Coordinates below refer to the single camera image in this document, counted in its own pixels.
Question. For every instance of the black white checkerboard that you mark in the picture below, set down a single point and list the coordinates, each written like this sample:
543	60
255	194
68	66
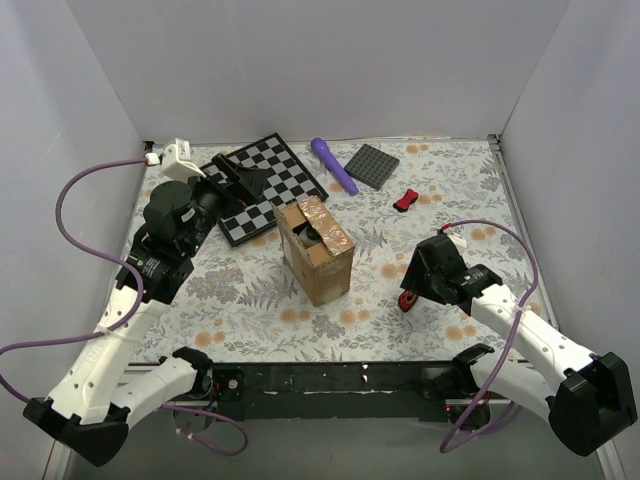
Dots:
288	181

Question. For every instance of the red black utility knife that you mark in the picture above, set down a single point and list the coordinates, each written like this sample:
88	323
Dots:
407	300

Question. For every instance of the dark grey studded plate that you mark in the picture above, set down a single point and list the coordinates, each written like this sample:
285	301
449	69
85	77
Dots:
371	166

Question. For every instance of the purple cylindrical handle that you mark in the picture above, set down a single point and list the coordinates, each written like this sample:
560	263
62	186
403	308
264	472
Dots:
322	151

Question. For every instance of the red black knife cap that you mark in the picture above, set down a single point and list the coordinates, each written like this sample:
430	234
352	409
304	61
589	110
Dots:
406	201

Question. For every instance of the brown taped cardboard box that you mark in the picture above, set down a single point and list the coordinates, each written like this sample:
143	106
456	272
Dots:
316	248

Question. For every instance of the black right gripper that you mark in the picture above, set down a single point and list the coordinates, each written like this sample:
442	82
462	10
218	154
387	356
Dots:
428	265

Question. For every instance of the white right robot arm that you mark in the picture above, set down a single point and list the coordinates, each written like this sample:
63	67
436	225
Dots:
586	398

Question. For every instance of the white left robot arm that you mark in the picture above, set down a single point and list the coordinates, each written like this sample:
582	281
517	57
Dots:
89	410

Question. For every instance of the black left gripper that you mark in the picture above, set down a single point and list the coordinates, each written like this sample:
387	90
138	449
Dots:
227	176

